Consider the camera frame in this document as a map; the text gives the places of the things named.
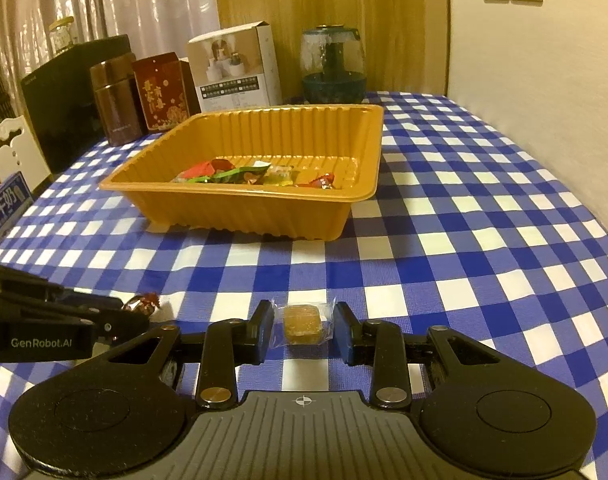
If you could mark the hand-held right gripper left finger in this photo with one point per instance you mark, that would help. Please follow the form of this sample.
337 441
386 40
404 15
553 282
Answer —
266 332

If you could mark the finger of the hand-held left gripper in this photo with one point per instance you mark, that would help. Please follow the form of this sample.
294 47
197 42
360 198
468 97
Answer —
83 300
123 324

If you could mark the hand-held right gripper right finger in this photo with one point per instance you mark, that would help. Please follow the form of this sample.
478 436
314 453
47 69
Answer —
341 332

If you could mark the dark red candy packet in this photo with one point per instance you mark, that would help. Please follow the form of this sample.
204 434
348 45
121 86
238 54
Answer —
146 302

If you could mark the clear brown candy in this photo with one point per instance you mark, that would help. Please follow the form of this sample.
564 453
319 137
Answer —
301 322

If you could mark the yellow plastic tray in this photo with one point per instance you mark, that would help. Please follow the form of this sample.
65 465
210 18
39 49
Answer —
244 210

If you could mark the small red candy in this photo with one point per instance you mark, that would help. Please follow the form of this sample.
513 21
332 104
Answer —
324 180

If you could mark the long silver green snack packet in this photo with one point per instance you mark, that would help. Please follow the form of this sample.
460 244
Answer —
228 176

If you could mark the large red snack packet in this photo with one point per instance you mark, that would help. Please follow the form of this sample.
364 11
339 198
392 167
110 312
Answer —
208 167

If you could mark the blue milk carton box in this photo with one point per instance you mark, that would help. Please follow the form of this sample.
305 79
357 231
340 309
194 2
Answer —
8 210

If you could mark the white chair back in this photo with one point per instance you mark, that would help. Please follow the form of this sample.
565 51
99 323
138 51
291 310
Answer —
13 152

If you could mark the blue white checkered tablecloth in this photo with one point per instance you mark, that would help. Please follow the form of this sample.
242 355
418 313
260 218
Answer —
484 235

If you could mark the black mini fridge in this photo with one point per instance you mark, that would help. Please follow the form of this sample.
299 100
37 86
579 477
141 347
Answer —
68 105

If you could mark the brown metal canister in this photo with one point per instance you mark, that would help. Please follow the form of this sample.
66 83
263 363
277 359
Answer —
116 100

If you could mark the red patterned gift box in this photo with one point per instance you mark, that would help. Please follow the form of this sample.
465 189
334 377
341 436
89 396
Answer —
163 95

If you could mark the glass jar with dark base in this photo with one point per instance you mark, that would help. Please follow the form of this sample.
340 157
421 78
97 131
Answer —
334 70

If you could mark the white product box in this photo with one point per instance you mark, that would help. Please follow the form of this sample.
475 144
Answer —
233 70

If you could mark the small glass jar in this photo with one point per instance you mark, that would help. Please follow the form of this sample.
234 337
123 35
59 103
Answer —
62 35

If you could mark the sheer patterned curtain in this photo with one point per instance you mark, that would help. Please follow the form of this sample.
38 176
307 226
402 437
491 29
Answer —
133 0

